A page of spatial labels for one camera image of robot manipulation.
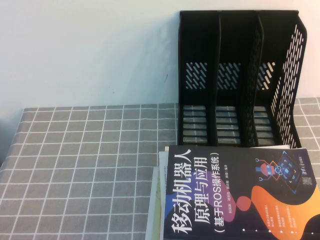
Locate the dark mobile robot book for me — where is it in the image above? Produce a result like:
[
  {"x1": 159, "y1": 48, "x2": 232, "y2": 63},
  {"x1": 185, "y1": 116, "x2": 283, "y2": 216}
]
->
[{"x1": 159, "y1": 144, "x2": 320, "y2": 240}]

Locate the pale green book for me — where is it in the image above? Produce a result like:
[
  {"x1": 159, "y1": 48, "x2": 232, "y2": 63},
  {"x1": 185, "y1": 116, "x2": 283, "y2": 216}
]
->
[{"x1": 146, "y1": 166, "x2": 164, "y2": 240}]

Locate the black mesh book stand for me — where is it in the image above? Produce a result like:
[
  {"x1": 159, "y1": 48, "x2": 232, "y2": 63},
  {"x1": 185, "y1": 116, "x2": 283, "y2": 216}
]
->
[{"x1": 176, "y1": 9, "x2": 308, "y2": 149}]

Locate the grey checked tablecloth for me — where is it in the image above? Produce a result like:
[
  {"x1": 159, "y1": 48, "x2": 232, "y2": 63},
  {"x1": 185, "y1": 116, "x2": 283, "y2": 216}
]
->
[{"x1": 0, "y1": 96, "x2": 320, "y2": 240}]

